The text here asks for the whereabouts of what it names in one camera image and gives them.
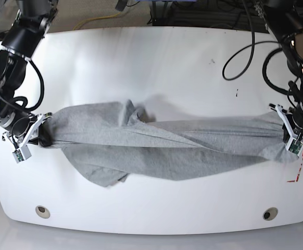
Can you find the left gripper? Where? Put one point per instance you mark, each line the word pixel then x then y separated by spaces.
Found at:
pixel 292 119

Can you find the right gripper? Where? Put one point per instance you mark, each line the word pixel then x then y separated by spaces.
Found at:
pixel 32 129

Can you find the grey T-shirt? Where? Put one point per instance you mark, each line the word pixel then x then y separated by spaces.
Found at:
pixel 106 142

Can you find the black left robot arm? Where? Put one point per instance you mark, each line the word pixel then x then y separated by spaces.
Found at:
pixel 284 22

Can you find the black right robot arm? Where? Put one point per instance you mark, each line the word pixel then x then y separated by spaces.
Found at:
pixel 19 44

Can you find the red tape rectangle marker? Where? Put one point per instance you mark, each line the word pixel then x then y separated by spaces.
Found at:
pixel 296 179

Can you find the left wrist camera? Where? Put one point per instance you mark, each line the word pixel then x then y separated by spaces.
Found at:
pixel 294 146

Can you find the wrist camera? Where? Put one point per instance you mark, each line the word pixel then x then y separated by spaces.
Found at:
pixel 21 154
pixel 294 146

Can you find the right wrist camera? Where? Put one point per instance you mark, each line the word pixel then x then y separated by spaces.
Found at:
pixel 21 154

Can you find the right table cable grommet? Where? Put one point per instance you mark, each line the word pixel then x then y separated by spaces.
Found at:
pixel 270 214

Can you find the table cable grommet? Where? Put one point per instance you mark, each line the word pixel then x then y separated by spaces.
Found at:
pixel 270 214
pixel 42 212

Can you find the left table cable grommet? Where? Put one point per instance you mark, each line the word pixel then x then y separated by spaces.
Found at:
pixel 42 212

